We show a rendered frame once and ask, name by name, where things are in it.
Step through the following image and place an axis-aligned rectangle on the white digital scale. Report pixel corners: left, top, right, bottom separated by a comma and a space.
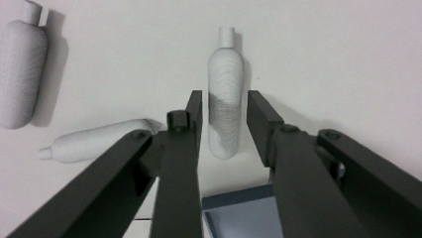
123, 220, 151, 238

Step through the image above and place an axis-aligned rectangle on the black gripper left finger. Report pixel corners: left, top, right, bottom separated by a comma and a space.
5, 90, 204, 238

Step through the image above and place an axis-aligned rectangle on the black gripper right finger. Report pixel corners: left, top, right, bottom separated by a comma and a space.
247, 90, 422, 238

